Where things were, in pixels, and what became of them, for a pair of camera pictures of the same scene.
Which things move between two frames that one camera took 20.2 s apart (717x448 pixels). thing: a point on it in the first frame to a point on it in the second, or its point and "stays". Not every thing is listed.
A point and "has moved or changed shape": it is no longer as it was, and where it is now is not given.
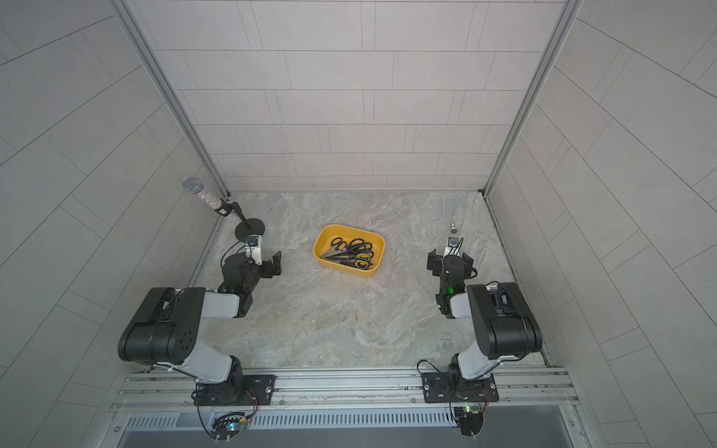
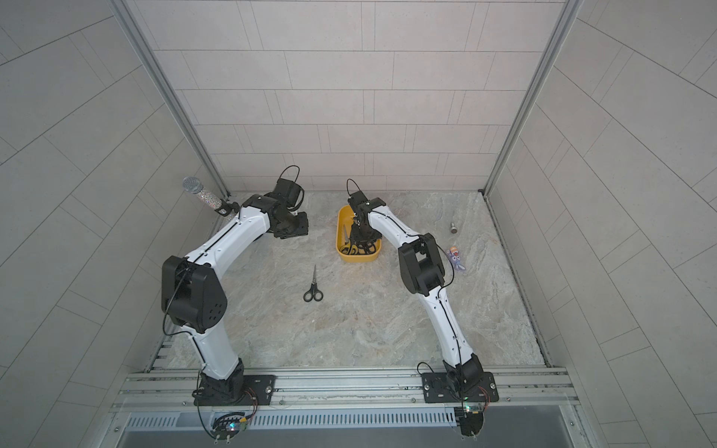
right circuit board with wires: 470,419 stays
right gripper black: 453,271 to 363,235
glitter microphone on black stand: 246,229 stays
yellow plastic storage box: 357,251 has moved or changed shape
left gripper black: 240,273 to 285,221
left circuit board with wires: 228,425 stays
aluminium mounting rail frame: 174,393 stays
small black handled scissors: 339,246 to 314,291
